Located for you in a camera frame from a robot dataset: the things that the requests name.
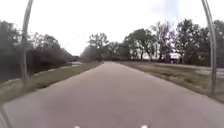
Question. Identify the grey asphalt path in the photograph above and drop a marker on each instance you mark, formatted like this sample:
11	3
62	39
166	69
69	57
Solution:
113	96

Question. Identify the row of tall trees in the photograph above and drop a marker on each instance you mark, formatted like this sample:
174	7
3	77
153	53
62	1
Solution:
153	45

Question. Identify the grass verge with bare patches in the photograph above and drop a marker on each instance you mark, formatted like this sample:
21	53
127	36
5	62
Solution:
180	76

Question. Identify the grass verge beside trees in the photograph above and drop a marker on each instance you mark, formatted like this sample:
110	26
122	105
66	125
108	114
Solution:
40	81

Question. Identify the dense dark tree line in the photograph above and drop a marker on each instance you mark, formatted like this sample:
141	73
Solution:
33	55

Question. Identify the dark pole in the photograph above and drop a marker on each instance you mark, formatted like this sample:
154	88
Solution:
24	43

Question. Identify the pole with sign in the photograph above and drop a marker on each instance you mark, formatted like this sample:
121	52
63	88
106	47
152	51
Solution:
211	43

